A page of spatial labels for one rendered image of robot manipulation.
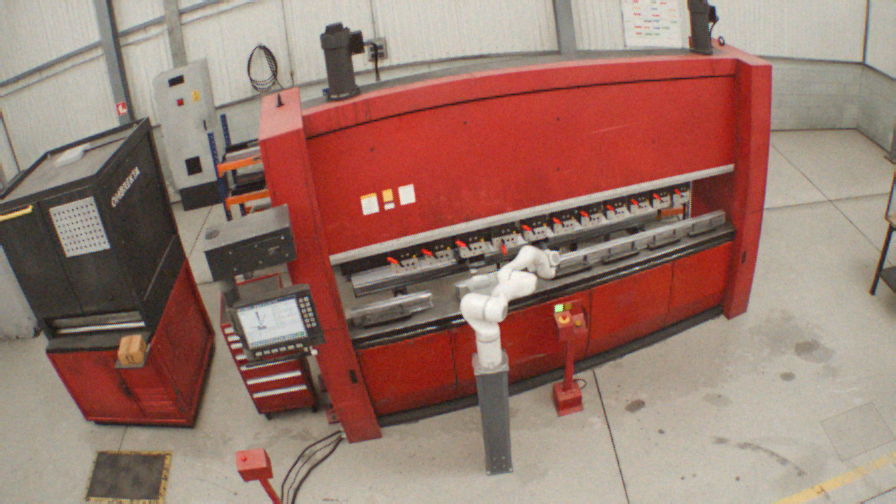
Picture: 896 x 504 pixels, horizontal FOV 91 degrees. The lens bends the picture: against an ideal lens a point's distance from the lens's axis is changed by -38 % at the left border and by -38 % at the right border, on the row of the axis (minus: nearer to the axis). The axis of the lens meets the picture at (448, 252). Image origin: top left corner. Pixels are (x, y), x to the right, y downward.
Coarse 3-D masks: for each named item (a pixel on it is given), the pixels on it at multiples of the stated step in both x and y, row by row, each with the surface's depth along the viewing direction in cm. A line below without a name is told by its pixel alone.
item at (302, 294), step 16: (288, 288) 319; (304, 288) 318; (240, 304) 312; (256, 304) 313; (304, 304) 322; (304, 320) 326; (304, 336) 331; (320, 336) 334; (256, 352) 328; (272, 352) 330
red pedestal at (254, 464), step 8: (240, 456) 322; (248, 456) 322; (256, 456) 322; (264, 456) 322; (240, 464) 316; (248, 464) 316; (256, 464) 316; (264, 464) 316; (240, 472) 313; (248, 472) 315; (256, 472) 316; (264, 472) 317; (272, 472) 325; (248, 480) 318; (264, 480) 329; (264, 488) 332; (272, 488) 338; (272, 496) 338
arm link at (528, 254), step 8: (528, 248) 363; (536, 248) 371; (520, 256) 361; (528, 256) 361; (536, 256) 367; (512, 264) 361; (520, 264) 361; (528, 264) 364; (504, 272) 360; (504, 280) 359
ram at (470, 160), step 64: (384, 128) 348; (448, 128) 358; (512, 128) 368; (576, 128) 377; (640, 128) 389; (704, 128) 402; (320, 192) 357; (448, 192) 378; (512, 192) 389; (576, 192) 400
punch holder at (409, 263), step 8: (400, 248) 388; (408, 248) 389; (392, 256) 389; (400, 256) 390; (408, 256) 392; (416, 256) 393; (392, 264) 391; (408, 264) 396; (416, 264) 396; (400, 272) 395
